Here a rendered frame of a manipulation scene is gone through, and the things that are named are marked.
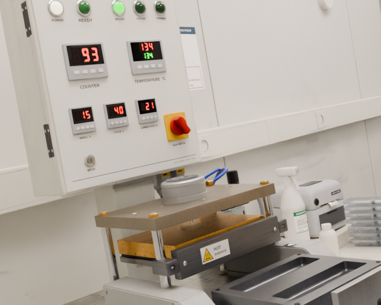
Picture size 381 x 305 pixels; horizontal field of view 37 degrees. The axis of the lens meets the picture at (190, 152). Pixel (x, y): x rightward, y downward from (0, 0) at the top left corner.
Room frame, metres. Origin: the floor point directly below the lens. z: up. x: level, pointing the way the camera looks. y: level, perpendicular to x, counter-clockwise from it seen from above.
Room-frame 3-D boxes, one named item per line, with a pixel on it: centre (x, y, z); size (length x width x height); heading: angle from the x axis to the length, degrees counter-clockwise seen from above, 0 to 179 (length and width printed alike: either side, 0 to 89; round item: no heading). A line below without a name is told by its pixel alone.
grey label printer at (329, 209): (1.97, -0.36, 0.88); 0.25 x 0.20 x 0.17; 43
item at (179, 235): (1.00, 0.02, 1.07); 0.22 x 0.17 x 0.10; 129
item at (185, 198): (1.03, 0.03, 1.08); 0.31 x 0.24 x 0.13; 129
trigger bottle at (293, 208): (1.84, -0.30, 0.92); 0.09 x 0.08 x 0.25; 43
